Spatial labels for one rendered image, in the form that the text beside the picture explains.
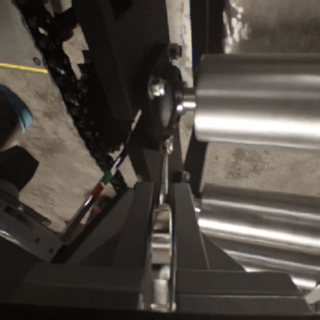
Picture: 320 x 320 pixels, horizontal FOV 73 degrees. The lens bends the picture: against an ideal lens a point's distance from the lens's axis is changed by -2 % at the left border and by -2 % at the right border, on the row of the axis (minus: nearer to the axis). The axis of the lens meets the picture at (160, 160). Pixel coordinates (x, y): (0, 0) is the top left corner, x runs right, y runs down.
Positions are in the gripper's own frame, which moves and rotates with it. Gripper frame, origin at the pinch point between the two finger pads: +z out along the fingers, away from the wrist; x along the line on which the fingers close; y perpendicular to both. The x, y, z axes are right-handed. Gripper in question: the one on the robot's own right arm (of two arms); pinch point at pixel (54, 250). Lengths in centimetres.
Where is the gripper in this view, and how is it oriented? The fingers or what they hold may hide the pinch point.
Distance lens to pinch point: 30.4
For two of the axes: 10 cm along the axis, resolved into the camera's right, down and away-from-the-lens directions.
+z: 8.6, 3.1, -4.0
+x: -1.7, -5.7, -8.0
